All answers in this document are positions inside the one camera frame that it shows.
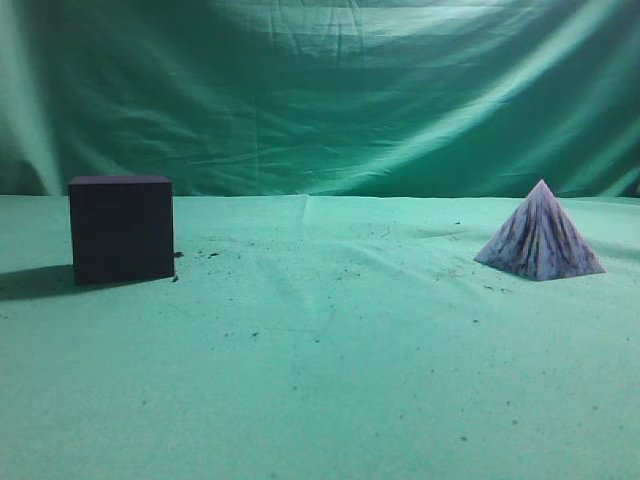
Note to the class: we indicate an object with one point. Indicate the white purple streaked square pyramid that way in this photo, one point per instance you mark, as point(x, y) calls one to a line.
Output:
point(540, 242)

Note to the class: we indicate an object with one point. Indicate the dark purple cube block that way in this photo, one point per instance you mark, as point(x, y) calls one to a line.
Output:
point(122, 228)

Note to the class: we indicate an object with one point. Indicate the green table cloth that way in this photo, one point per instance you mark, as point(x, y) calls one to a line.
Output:
point(320, 338)

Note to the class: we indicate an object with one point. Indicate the green backdrop cloth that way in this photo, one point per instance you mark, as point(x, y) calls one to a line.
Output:
point(362, 98)

